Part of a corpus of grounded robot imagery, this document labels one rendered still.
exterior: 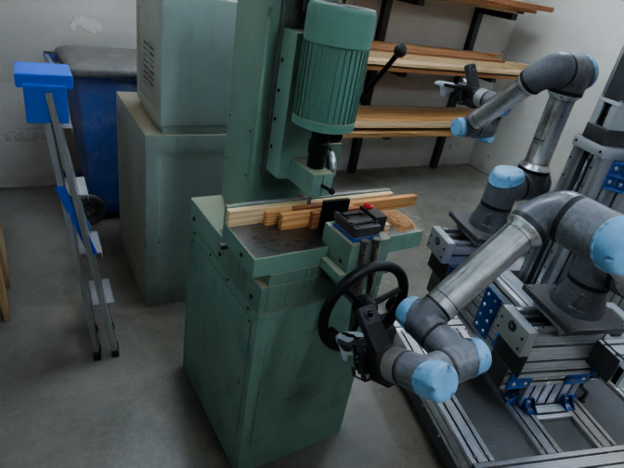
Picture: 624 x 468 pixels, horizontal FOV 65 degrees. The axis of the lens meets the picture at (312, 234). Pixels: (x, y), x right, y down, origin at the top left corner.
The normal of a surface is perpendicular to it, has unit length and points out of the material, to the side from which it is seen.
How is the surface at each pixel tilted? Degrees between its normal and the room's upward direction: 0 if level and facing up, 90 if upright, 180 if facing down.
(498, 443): 0
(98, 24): 90
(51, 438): 0
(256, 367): 90
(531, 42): 90
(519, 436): 0
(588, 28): 90
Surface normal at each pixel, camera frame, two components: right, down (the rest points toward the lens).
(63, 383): 0.16, -0.86
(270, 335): 0.51, 0.48
